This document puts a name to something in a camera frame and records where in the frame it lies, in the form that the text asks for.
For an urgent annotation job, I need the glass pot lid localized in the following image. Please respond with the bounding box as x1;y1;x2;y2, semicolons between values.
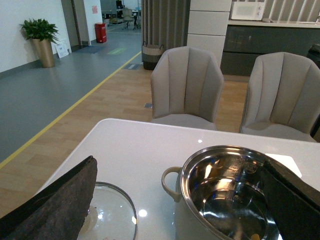
77;182;138;240

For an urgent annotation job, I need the woven laundry basket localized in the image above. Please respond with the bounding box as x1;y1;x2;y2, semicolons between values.
141;41;165;71

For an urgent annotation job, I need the gold plant pot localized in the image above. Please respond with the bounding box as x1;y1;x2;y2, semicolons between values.
32;39;55;68

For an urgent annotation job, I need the cream pot with steel rim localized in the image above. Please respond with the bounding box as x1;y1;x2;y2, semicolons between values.
162;145;282;240

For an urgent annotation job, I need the red cabinet box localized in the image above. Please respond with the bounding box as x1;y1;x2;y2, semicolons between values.
94;22;107;43

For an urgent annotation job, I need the right beige upholstered chair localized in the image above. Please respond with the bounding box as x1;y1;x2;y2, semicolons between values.
239;52;320;142

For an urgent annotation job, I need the white sign board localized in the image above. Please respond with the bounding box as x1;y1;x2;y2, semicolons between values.
55;39;71;59

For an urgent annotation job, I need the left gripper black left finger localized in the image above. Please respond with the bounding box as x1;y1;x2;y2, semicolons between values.
0;156;98;240

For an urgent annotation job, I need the dark grey kitchen counter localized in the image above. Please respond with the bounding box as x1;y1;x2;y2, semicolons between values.
220;24;320;76

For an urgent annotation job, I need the white microwave oven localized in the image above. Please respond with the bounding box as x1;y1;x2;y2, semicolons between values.
230;1;266;21

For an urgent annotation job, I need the grey curtain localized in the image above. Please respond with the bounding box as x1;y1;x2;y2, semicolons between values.
141;0;191;50

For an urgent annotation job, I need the left beige upholstered chair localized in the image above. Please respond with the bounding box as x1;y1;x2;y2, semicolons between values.
151;46;224;131

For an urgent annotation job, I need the green potted plant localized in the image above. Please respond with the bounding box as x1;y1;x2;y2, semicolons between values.
20;18;59;44

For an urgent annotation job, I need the yellow corn cob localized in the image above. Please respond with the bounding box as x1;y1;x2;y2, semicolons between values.
250;233;260;240

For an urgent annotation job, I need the beige upholstered chair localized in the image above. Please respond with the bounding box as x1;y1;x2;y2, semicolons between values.
239;52;320;142
151;46;224;131

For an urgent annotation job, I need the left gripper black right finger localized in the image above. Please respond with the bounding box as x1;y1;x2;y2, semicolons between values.
260;159;320;240

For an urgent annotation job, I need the grey office chair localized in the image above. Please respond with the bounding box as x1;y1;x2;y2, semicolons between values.
122;8;135;29

